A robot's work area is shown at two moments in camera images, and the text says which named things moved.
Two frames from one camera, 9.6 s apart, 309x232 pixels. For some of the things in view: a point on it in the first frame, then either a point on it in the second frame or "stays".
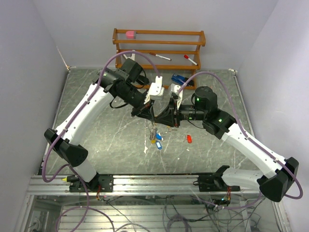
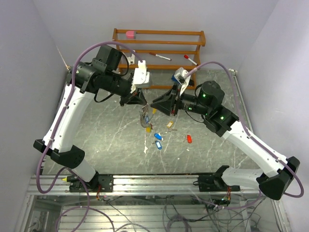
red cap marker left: [153, 54] stays
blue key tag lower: [159, 145] stays
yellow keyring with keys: [152, 130] -> [144, 119]
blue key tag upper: [159, 137] stays
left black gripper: [145, 110] -> [136, 96]
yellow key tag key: [170, 129] stays
